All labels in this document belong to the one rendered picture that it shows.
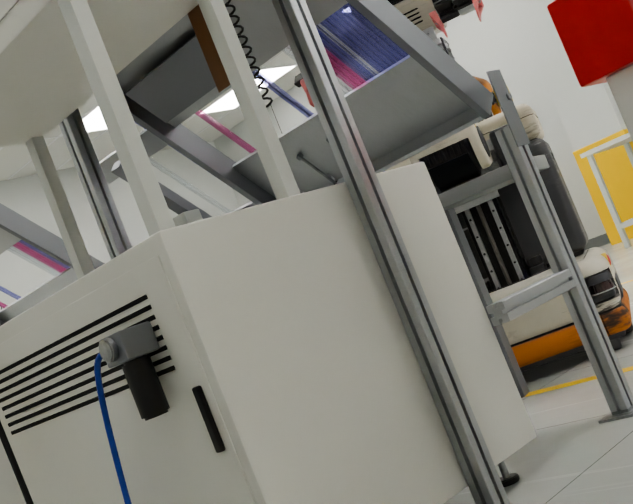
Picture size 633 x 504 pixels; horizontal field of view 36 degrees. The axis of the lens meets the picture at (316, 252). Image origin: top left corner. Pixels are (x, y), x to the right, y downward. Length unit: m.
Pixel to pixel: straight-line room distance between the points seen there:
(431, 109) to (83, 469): 1.05
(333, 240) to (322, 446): 0.35
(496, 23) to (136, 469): 8.53
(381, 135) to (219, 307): 0.94
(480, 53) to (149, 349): 8.68
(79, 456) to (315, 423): 0.46
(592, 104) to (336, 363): 7.41
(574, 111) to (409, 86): 6.83
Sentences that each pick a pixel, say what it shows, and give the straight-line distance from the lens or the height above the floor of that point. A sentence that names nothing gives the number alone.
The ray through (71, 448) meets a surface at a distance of 1.75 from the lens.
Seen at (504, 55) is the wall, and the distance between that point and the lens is 9.80.
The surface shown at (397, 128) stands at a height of 0.75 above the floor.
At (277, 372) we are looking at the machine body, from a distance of 1.44.
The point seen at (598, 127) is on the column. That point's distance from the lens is 8.81.
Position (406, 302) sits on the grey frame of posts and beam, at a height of 0.39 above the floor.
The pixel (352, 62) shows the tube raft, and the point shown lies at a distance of 2.10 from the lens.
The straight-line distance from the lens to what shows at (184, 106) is 2.26.
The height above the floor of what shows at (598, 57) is 0.65.
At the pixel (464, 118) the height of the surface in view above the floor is 0.70.
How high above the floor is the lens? 0.43
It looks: 3 degrees up
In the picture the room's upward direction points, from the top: 22 degrees counter-clockwise
